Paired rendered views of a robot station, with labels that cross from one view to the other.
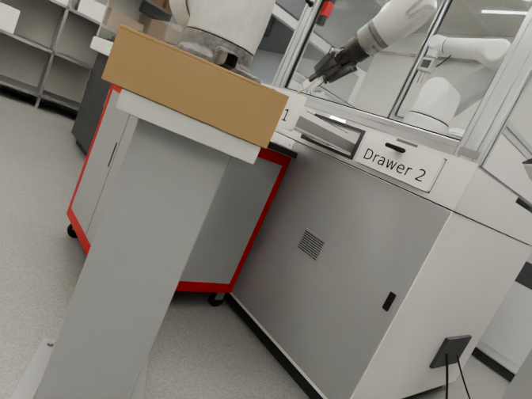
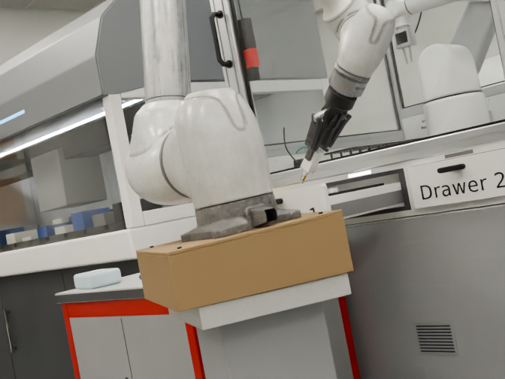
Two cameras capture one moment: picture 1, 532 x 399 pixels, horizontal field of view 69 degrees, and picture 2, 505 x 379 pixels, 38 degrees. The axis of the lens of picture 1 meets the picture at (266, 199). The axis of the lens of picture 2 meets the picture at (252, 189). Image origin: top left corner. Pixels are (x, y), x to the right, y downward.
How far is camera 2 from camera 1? 0.58 m
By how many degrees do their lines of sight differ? 11
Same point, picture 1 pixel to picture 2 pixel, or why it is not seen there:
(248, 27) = (258, 172)
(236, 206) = not seen: hidden behind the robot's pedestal
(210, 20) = (222, 191)
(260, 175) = not seen: hidden behind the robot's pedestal
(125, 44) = (180, 268)
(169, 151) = (265, 336)
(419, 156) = (484, 160)
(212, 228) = not seen: outside the picture
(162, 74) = (225, 270)
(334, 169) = (398, 233)
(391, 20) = (359, 56)
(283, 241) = (398, 357)
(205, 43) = (231, 213)
